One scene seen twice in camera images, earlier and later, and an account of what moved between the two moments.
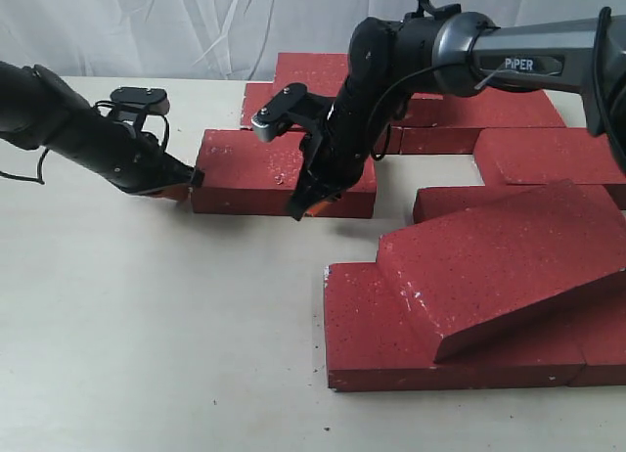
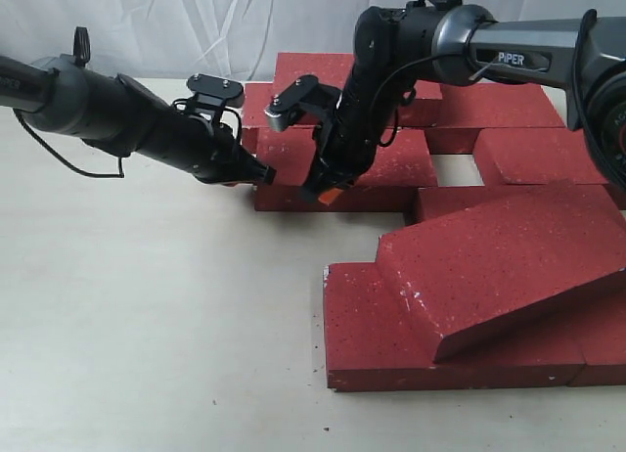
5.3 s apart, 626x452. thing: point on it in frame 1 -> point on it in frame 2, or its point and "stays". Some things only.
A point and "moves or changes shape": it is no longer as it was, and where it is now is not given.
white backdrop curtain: (238, 29) stays
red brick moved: (245, 175) moves or changes shape
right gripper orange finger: (316, 209) -> (330, 196)
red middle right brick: (546, 156) stays
